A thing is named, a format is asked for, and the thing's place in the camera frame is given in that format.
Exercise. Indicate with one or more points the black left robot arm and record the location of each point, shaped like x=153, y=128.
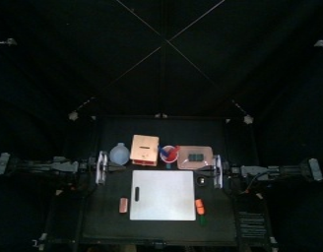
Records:
x=63, y=166

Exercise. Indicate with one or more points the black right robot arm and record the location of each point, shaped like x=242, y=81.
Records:
x=257, y=171

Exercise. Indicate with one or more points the pale blue plate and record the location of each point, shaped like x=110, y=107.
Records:
x=119, y=153

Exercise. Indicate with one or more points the dark sushi roll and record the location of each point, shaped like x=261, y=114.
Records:
x=195, y=157

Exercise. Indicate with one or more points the white cutting board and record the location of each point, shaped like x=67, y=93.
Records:
x=165, y=197

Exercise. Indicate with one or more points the light wooden box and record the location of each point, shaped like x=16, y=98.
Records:
x=145, y=149

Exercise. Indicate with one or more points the red cup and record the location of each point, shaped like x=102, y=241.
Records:
x=170, y=157

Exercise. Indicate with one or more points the red toy utensil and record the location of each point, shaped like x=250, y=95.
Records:
x=174, y=150

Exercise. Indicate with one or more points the blue toy utensil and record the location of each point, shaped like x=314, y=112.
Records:
x=163, y=151

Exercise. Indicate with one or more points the black label with white text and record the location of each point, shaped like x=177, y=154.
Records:
x=252, y=224

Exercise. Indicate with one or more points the grey frame clamp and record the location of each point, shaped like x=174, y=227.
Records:
x=9, y=41
x=321, y=43
x=249, y=119
x=72, y=115

